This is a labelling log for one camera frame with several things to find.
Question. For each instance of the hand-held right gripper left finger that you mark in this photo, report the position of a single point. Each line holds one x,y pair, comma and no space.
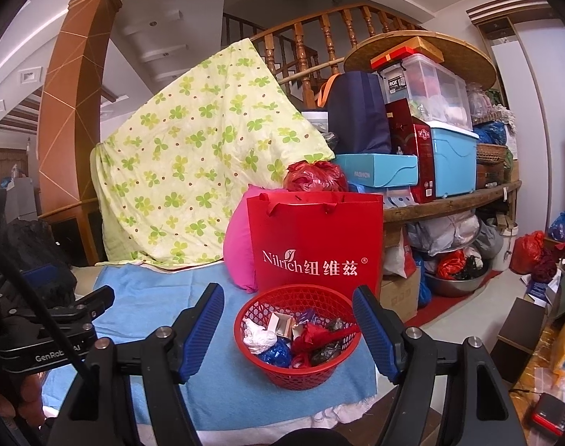
201,330

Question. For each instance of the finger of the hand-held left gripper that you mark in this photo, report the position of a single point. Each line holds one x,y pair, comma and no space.
41,275
82,309

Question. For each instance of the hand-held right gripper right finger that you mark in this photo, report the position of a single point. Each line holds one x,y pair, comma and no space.
375,334

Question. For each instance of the dark plastic bag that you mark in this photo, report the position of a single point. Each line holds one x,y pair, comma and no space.
326,351

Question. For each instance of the white tissue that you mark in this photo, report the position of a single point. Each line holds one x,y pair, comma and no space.
259,337

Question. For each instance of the red knotted plastic bag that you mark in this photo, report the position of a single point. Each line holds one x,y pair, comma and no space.
310,339

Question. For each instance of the red mesh plastic basket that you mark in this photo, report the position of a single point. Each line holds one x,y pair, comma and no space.
310,371

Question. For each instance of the blue plastic bag ball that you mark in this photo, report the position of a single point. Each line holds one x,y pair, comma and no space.
275,355

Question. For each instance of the red white medicine box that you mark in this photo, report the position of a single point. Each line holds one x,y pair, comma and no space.
280,325

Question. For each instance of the person's left hand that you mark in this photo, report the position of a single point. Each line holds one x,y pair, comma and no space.
29,399

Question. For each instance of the brown cardboard carton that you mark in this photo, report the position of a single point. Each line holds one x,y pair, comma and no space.
400,297

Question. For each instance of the low wooden cabinet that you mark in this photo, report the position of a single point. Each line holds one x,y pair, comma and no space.
68,237

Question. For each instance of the blue towel blanket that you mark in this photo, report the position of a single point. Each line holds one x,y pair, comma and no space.
138,288

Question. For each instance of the grey cabinet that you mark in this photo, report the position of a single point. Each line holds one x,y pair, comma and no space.
20,199

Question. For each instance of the pink pillow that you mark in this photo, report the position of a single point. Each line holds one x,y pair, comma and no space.
238,251

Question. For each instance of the metal basin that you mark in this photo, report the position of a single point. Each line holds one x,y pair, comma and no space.
454,285

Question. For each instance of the red black plastic bag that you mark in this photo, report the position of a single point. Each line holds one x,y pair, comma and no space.
452,265

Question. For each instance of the white stuffed sacks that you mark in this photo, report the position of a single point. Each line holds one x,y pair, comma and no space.
440,232

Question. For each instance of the red paper shopping bag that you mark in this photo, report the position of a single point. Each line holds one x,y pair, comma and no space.
310,227

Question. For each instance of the dark brown wooden box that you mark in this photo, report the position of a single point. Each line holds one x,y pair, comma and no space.
519,334

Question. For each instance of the curved wooden shelf board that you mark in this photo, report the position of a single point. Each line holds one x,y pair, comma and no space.
449,206

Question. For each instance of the white plastic bucket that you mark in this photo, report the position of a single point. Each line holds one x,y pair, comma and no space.
505,251

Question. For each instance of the light blue shoe box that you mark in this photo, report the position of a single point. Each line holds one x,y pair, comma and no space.
375,172

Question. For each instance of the large red plastic bag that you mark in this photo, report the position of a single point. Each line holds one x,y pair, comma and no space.
310,176

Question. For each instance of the brown wooden pillar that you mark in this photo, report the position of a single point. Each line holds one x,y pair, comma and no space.
73,102

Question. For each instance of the clover print yellow sheet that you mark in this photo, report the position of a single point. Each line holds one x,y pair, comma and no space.
194,148

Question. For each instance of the dark red gift box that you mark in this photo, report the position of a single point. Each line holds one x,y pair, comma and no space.
417,158

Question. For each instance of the red portable radio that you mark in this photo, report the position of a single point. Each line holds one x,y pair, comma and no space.
549,411

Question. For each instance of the light blue storage bin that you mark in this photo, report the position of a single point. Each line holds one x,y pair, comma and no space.
454,158

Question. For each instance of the small blue tied bag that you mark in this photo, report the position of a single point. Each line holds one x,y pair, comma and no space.
560,227

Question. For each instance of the woven wicker basket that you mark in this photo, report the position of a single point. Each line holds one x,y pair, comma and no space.
491,153

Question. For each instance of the white printed box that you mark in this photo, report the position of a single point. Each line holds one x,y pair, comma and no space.
315,121

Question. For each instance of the blue plastic bag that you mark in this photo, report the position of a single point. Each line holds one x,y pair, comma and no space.
491,134

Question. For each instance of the clear plastic storage box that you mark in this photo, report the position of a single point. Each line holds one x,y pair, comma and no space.
445,88

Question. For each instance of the flat red orange box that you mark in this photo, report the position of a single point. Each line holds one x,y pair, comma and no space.
393,58

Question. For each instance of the round wooden tabletop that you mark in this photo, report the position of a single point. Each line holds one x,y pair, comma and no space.
468,60

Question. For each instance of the tan cardboard box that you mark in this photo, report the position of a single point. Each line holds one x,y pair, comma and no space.
426,46

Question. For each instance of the wooden stair railing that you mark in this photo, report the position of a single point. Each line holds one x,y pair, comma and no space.
301,51

